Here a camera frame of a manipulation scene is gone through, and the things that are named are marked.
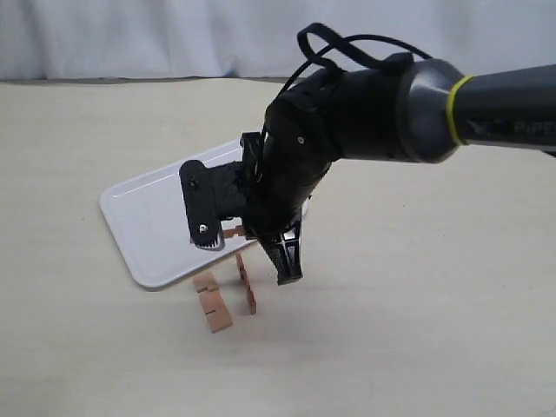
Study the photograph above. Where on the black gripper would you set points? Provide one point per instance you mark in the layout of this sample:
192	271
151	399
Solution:
298	151

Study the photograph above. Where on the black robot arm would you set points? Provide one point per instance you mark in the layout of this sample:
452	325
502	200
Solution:
407	111

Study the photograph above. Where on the white backdrop curtain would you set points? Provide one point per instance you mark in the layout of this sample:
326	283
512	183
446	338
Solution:
176	39

